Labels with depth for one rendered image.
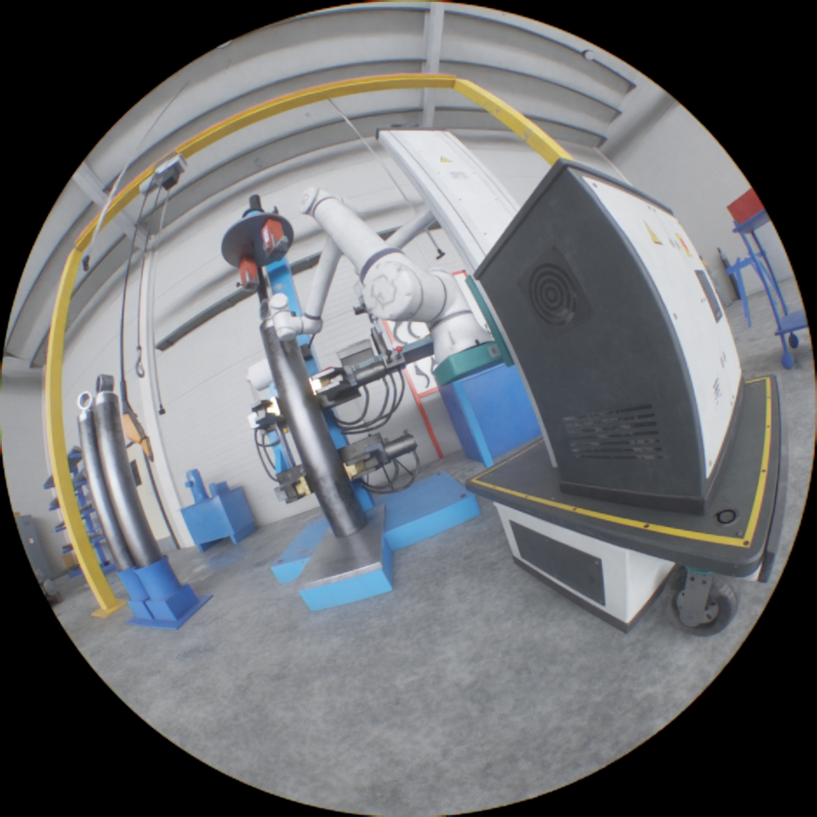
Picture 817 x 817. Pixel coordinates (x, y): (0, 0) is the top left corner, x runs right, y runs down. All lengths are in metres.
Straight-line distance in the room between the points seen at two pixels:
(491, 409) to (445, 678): 2.14
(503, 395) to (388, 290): 1.99
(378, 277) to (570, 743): 1.05
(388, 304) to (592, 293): 0.45
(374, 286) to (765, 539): 0.85
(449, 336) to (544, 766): 1.01
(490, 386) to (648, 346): 2.17
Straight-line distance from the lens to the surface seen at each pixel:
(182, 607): 2.01
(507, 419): 2.51
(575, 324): 0.44
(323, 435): 1.47
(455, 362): 0.73
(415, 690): 0.76
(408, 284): 0.64
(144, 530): 1.97
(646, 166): 11.42
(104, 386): 2.21
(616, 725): 0.62
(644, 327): 0.39
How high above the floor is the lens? 0.60
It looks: 3 degrees up
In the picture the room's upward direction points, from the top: 22 degrees counter-clockwise
